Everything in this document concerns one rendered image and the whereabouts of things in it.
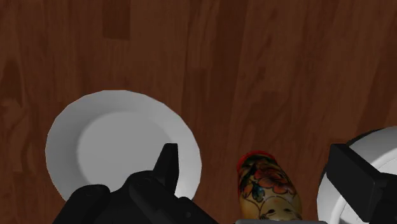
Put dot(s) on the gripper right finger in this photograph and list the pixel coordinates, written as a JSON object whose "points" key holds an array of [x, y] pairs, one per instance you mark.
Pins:
{"points": [[359, 183]]}

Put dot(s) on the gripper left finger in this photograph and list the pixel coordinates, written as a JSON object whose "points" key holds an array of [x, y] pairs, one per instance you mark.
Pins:
{"points": [[149, 198]]}

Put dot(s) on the white plate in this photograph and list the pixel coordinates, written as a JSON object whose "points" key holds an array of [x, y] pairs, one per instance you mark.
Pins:
{"points": [[114, 139]]}

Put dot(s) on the yellow floral painted nesting doll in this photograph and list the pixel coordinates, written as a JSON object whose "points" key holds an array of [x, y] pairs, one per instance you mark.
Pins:
{"points": [[266, 189]]}

